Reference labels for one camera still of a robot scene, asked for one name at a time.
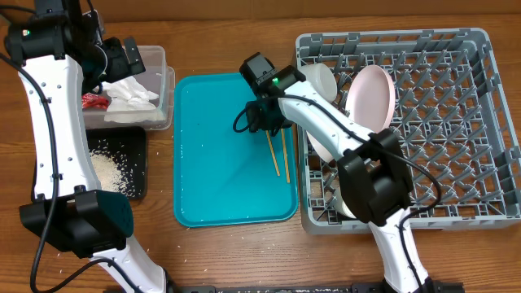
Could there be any grey dish rack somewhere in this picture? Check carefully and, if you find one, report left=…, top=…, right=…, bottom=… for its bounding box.
left=296, top=28, right=520, bottom=230

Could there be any teal plastic tray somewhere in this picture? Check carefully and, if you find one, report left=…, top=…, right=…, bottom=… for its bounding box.
left=173, top=73, right=299, bottom=228

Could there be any large white plate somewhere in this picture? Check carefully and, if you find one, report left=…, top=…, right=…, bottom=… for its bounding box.
left=345, top=65, right=396, bottom=133

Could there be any white paper cup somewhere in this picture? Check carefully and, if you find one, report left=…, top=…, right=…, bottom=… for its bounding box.
left=334, top=188, right=356, bottom=219

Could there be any crumpled white tissue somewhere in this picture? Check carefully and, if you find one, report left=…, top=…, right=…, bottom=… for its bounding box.
left=103, top=77, right=164, bottom=124

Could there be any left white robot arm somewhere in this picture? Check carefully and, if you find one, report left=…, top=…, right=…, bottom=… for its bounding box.
left=2, top=0, right=176, bottom=292

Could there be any wooden chopstick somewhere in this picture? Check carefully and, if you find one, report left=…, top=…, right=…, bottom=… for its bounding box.
left=265, top=130, right=280, bottom=177
left=280, top=129, right=291, bottom=184

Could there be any small white bowl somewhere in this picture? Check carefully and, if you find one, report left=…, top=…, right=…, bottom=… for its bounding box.
left=300, top=63, right=337, bottom=103

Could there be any black tray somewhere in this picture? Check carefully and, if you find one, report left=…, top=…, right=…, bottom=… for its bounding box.
left=86, top=126, right=147, bottom=200

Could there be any clear plastic bin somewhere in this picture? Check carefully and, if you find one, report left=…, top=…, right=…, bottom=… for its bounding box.
left=83, top=46, right=175, bottom=130

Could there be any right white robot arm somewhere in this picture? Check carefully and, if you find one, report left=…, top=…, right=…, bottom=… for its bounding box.
left=239, top=56, right=436, bottom=292

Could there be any red wrapper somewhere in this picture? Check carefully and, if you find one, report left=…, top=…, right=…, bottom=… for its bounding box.
left=81, top=94, right=109, bottom=110

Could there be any small pink plate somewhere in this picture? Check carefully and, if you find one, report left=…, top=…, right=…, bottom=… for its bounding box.
left=306, top=132, right=335, bottom=163

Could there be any rice pile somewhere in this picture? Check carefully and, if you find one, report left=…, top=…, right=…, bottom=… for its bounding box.
left=90, top=139, right=135, bottom=198

